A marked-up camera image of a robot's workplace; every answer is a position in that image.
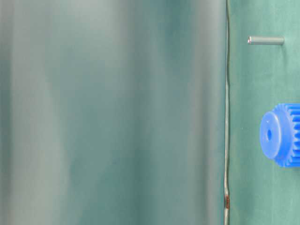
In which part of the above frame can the silver metal shaft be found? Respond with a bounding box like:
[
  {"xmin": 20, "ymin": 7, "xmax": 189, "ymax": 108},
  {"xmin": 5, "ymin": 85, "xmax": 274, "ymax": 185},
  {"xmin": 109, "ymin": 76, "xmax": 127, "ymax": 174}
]
[{"xmin": 247, "ymin": 36, "xmax": 285, "ymax": 45}]

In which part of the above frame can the blue plastic gear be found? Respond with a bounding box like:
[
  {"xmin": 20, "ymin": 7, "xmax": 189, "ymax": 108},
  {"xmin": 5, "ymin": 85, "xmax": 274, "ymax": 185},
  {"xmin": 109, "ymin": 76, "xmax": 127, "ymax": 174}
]
[{"xmin": 260, "ymin": 104, "xmax": 300, "ymax": 167}]

